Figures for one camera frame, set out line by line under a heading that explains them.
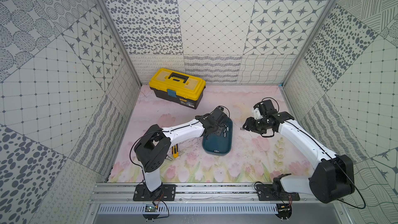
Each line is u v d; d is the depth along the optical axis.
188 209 0.70
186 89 0.95
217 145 1.02
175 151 0.86
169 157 0.84
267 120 0.60
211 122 0.67
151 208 0.72
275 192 0.68
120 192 0.75
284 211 0.73
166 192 0.74
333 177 0.40
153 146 0.49
